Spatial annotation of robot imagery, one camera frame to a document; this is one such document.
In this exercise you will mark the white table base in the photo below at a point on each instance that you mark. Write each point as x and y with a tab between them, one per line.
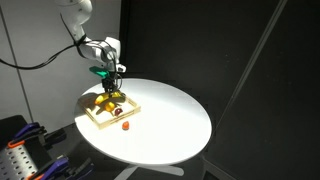
156	170

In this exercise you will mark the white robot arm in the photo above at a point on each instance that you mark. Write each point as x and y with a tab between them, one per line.
90	40

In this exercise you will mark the wooden slatted tray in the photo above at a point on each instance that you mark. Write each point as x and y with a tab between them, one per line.
100	120

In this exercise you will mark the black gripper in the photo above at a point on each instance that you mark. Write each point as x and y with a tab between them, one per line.
110	80

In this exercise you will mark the yellow banana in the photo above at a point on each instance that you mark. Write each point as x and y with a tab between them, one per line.
106	97

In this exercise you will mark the yellow-orange round fruit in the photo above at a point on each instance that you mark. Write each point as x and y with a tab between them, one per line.
109	106

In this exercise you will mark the small orange-red fruit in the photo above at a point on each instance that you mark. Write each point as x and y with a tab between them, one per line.
125	125

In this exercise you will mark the purple orange spring clamp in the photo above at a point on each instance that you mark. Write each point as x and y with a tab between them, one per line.
56	168
25	133

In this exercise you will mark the dark red round fruit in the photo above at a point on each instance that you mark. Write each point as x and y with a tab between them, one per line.
118	111

